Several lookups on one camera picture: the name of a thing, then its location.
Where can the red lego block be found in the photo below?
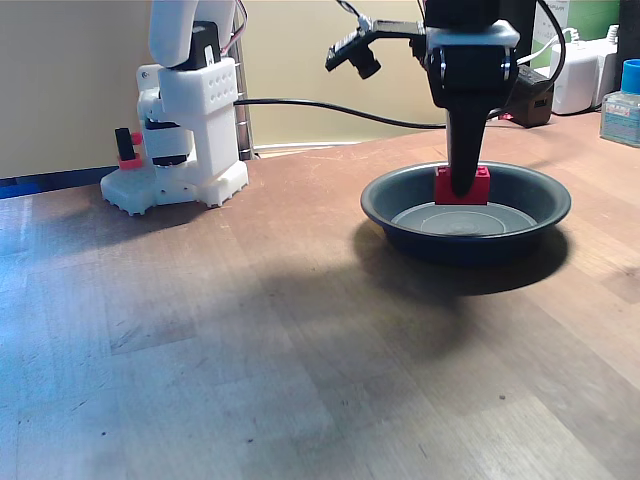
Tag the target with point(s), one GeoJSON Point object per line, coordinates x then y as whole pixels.
{"type": "Point", "coordinates": [442, 192]}

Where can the black cube usb charger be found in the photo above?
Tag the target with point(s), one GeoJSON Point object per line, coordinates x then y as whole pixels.
{"type": "Point", "coordinates": [535, 100]}

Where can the dark round metal pan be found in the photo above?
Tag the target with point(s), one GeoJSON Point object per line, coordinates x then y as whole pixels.
{"type": "Point", "coordinates": [500, 230]}

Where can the white power adapter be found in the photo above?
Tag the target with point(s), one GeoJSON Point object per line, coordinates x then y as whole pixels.
{"type": "Point", "coordinates": [575, 80]}

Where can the green and white box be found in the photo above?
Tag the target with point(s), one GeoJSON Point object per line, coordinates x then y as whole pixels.
{"type": "Point", "coordinates": [590, 15]}

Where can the white charger plug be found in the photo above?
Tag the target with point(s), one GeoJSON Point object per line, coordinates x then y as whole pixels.
{"type": "Point", "coordinates": [609, 70]}

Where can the bottle with blue cap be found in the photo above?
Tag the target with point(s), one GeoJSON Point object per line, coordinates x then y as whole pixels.
{"type": "Point", "coordinates": [622, 115]}

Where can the chrome shelf pole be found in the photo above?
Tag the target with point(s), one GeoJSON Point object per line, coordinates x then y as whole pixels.
{"type": "Point", "coordinates": [244, 125]}

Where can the red and black table clamp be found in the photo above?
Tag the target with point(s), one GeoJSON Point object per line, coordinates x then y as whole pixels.
{"type": "Point", "coordinates": [127, 160]}

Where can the blue tape strip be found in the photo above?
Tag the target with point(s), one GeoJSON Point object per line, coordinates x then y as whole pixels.
{"type": "Point", "coordinates": [30, 185]}

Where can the black gripper camera on mount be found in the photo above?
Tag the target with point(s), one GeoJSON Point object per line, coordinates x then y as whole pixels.
{"type": "Point", "coordinates": [357, 50]}

